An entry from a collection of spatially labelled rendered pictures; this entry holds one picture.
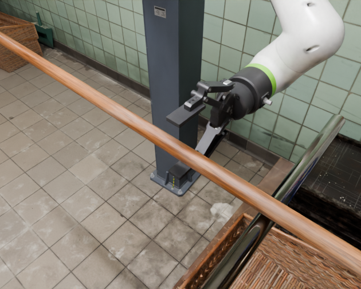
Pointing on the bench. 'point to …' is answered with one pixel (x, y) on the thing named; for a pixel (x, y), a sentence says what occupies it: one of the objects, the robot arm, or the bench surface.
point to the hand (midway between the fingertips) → (177, 148)
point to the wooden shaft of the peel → (205, 167)
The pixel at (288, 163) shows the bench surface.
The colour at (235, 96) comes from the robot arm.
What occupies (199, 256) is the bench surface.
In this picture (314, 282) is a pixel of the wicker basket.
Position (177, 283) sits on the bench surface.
